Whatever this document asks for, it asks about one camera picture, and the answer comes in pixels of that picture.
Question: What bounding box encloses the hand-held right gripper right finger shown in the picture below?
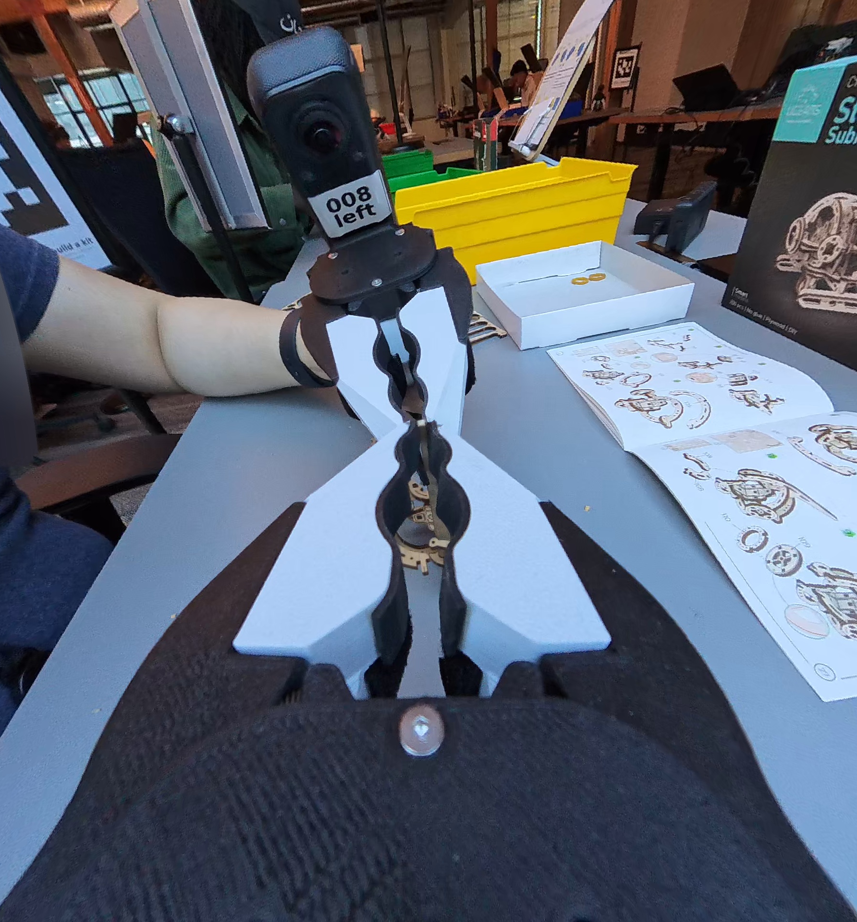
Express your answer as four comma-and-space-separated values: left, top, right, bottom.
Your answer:
428, 424, 612, 700

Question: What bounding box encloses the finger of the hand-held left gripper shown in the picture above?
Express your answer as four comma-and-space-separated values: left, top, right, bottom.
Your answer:
398, 287, 470, 442
325, 314, 405, 442

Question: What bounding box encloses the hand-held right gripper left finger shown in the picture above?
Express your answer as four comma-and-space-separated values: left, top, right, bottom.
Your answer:
233, 421, 411, 700

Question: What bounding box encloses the wooden arc gear assembly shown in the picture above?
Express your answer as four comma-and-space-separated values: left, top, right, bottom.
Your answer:
392, 356, 453, 577

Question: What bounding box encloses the person's left forearm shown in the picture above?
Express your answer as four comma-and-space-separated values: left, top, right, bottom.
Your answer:
21, 255, 337, 399

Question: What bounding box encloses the green plastic bin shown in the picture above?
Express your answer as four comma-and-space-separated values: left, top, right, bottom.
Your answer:
387, 167, 483, 194
381, 149, 435, 181

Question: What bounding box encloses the white cardboard tray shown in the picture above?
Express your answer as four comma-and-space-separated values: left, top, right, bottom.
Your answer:
475, 240, 696, 352

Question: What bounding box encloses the black stand pole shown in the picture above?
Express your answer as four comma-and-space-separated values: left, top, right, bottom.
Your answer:
158, 114, 257, 303

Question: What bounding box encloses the grey framed panel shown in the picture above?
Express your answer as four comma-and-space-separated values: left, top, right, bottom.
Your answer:
108, 0, 271, 233

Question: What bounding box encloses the yellow plastic bin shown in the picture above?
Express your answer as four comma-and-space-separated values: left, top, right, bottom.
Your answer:
394, 157, 638, 285

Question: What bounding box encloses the wooden board document stand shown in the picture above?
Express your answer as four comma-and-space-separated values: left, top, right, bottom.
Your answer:
508, 0, 617, 163

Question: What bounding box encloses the illustrated instruction booklet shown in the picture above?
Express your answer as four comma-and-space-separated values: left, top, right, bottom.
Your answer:
547, 320, 857, 703

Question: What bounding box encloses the printed instruction sheet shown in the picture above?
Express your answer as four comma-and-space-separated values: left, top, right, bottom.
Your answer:
526, 0, 613, 138

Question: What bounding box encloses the large tag poster board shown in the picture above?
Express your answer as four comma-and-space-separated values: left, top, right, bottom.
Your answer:
0, 63, 114, 271

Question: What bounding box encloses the small black device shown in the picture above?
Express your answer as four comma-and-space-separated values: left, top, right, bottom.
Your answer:
634, 180, 719, 255

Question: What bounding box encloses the person's blue shirt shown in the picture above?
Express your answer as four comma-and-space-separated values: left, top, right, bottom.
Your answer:
0, 219, 116, 653

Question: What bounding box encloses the black laptop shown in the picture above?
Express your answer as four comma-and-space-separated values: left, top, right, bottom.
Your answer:
672, 63, 745, 112

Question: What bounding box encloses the black teal kit box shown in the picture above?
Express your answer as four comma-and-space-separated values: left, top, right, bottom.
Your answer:
730, 50, 857, 388

